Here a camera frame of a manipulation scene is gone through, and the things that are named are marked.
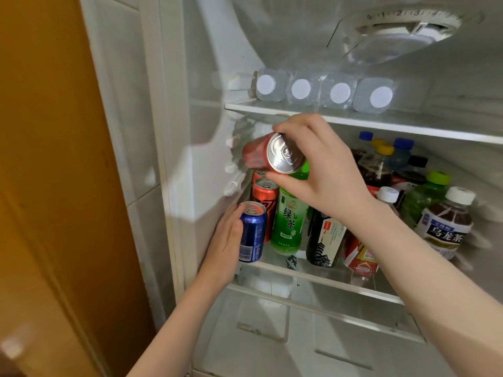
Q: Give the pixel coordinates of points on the person's left hand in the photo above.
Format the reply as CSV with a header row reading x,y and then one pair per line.
x,y
222,251

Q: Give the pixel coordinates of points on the person's right hand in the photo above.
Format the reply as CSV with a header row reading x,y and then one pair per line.
x,y
330,176

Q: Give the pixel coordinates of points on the person's right thumb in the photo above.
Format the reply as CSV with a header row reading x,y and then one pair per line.
x,y
283,182

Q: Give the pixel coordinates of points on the person's left thumb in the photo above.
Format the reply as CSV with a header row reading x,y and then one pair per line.
x,y
237,221

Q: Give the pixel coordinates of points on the blue soda can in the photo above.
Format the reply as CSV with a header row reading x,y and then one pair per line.
x,y
255,231

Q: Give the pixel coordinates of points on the red soda can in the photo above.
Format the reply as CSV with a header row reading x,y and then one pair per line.
x,y
255,153

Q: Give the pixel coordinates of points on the person's right forearm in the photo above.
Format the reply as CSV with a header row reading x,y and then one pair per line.
x,y
432,290

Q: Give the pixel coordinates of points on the person's left forearm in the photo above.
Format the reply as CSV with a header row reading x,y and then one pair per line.
x,y
177,333

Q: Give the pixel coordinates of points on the orange and black soda can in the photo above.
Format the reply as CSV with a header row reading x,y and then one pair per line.
x,y
265,198

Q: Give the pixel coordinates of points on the red drink can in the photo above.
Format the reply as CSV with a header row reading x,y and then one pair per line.
x,y
257,175

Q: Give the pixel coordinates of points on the green tea bottle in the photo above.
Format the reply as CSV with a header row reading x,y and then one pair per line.
x,y
289,227

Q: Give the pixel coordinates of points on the black label drink bottle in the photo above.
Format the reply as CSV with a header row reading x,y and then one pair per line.
x,y
324,243

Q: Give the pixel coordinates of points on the dark soda bottle yellow cap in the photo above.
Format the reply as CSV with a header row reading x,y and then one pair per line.
x,y
375,170

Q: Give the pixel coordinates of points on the blue cap bottle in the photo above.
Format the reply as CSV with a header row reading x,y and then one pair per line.
x,y
403,144
365,136

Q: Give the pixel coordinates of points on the glass fridge shelf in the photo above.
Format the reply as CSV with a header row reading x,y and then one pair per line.
x,y
393,123
314,276

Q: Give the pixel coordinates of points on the clear water bottle white cap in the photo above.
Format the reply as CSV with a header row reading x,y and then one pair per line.
x,y
380,97
266,85
340,93
301,89

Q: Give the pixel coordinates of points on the red label white cap bottle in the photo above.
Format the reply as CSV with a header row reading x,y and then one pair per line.
x,y
359,259

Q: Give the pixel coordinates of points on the clear crisper drawer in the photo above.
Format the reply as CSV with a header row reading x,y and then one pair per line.
x,y
275,349

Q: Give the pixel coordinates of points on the black cap bottle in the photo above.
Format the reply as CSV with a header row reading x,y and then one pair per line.
x,y
416,162

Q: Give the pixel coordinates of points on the green bottle with green cap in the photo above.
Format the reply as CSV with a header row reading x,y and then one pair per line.
x,y
422,200

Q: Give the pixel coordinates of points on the white refrigerator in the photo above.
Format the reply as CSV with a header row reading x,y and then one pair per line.
x,y
204,54

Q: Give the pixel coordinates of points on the brown tea bottle white cap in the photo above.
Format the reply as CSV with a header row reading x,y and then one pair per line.
x,y
446,227

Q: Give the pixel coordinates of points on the white thermostat dial housing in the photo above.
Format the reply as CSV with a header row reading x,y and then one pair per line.
x,y
393,39

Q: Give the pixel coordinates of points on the orange wooden door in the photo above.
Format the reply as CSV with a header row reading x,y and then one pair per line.
x,y
47,153

